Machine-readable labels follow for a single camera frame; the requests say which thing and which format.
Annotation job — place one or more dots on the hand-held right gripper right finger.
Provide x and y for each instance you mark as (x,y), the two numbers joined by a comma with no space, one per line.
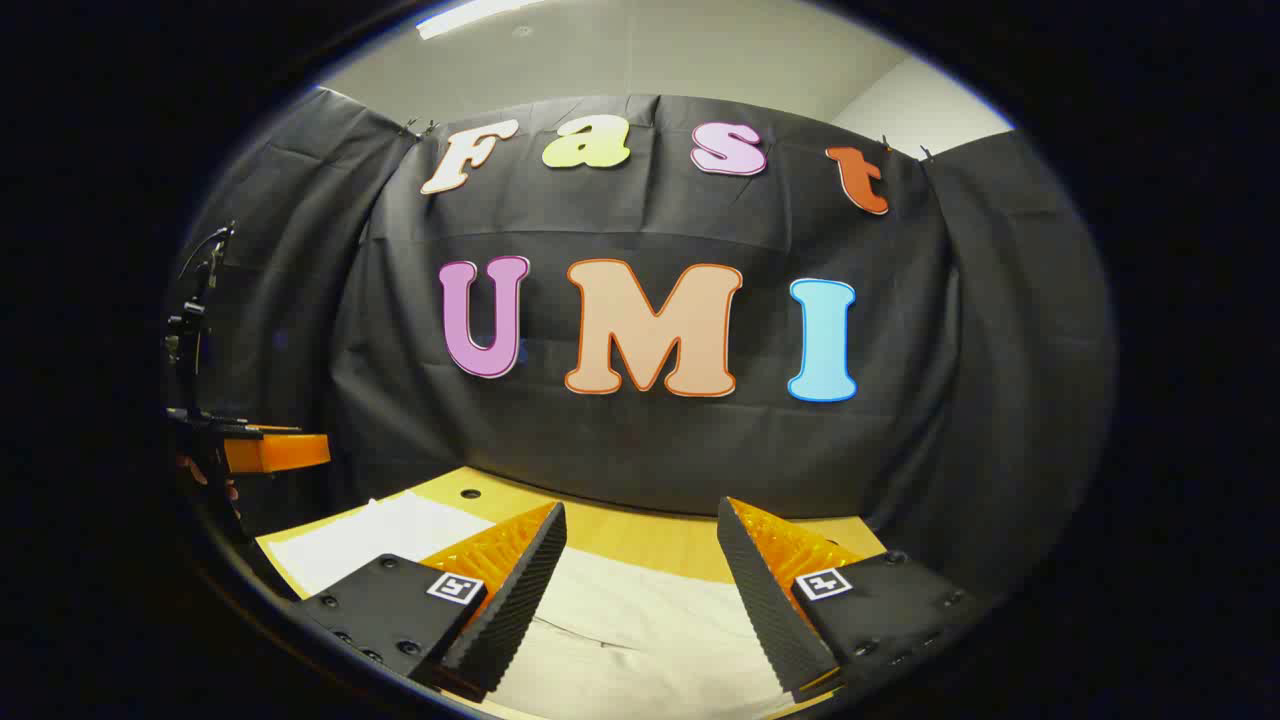
(765,600)

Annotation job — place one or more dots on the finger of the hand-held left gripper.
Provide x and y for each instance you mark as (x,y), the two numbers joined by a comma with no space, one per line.
(280,452)

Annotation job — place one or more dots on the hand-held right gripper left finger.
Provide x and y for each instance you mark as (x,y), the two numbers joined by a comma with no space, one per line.
(520,590)

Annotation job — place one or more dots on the white jeans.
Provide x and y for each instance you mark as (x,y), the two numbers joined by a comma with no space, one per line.
(620,620)

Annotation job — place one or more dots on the black backdrop cloth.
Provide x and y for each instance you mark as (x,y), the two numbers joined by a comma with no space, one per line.
(640,450)

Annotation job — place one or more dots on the ceiling light strip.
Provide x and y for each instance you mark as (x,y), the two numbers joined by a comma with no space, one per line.
(470,16)

